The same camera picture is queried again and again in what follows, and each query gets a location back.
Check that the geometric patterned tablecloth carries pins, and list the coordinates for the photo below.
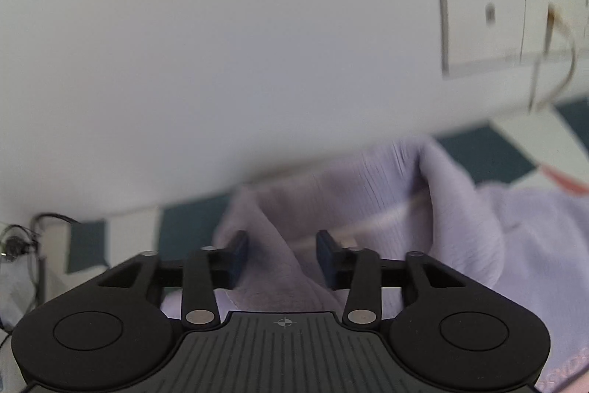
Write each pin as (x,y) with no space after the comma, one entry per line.
(483,163)

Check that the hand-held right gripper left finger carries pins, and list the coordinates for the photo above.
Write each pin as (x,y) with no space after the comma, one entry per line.
(241,255)

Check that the lavender ribbed cardigan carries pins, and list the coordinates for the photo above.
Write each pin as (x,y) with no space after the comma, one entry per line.
(460,236)

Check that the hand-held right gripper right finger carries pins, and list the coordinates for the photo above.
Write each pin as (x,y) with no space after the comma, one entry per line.
(324,255)

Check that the white wall outlet strip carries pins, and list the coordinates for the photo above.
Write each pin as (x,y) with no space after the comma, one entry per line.
(478,43)

